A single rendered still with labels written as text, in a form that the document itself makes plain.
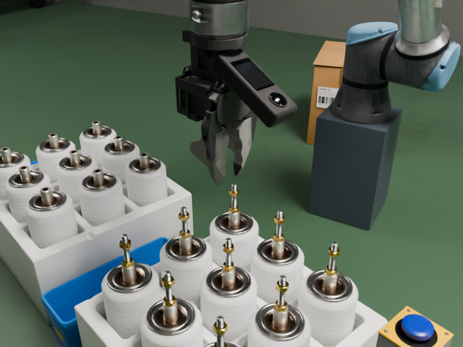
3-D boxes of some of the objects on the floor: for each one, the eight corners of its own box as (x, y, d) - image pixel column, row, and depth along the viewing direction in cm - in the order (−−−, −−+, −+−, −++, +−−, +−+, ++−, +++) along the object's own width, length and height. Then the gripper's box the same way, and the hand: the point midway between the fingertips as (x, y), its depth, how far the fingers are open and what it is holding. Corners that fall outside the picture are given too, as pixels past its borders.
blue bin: (167, 274, 123) (163, 234, 117) (194, 298, 116) (192, 257, 110) (49, 337, 106) (38, 295, 100) (73, 370, 99) (63, 327, 93)
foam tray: (119, 191, 156) (112, 138, 147) (194, 252, 131) (191, 193, 122) (-11, 241, 135) (-29, 183, 126) (49, 326, 109) (32, 261, 100)
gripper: (220, 18, 71) (221, 153, 82) (160, 34, 64) (170, 178, 75) (268, 29, 66) (262, 171, 77) (209, 47, 59) (212, 200, 70)
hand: (231, 173), depth 73 cm, fingers open, 3 cm apart
